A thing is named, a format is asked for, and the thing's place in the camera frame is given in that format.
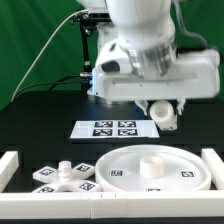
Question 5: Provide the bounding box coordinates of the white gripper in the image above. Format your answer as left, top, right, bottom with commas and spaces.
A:
91, 49, 220, 116

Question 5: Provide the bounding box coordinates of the white round table top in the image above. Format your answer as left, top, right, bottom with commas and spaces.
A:
95, 145, 211, 192

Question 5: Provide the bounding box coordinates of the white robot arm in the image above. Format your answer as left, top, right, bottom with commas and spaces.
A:
77, 0, 221, 111

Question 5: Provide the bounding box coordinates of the white marker tag plate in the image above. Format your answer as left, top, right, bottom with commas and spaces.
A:
70, 120, 159, 139

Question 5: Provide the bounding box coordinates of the white U-shaped obstacle fence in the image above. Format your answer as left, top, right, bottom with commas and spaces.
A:
0, 149, 224, 219

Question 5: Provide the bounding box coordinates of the white cross-shaped table base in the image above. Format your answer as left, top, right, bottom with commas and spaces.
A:
33, 161, 102, 193

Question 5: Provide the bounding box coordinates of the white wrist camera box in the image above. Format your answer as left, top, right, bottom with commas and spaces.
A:
95, 39, 132, 74

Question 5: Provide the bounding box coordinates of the black cable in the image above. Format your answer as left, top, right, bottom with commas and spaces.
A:
13, 74, 93, 100

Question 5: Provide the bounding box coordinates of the white camera cable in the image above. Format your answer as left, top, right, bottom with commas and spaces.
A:
10, 9, 89, 102

